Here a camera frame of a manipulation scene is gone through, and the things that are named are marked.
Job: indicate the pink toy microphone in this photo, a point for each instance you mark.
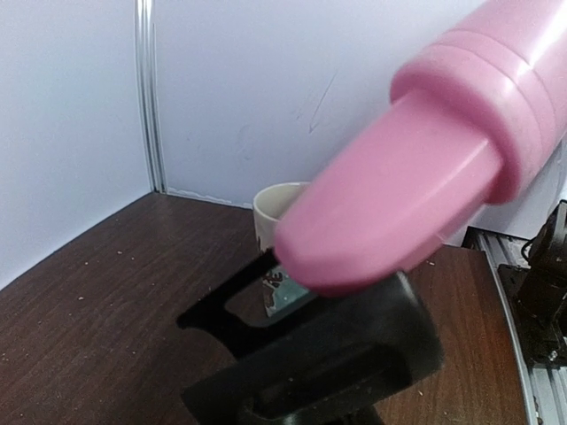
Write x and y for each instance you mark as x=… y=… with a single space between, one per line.
x=474 y=116

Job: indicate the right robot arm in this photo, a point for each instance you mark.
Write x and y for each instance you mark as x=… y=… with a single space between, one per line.
x=537 y=293

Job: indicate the front aluminium rail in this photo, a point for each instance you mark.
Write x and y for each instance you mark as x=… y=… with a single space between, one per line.
x=543 y=380

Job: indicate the right aluminium frame post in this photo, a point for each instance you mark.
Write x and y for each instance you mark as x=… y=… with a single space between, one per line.
x=146 y=77

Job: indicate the floral ceramic mug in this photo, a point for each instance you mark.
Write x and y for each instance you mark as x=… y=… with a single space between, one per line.
x=269 y=205

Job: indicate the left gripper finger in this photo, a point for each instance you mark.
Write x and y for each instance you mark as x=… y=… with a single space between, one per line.
x=321 y=360

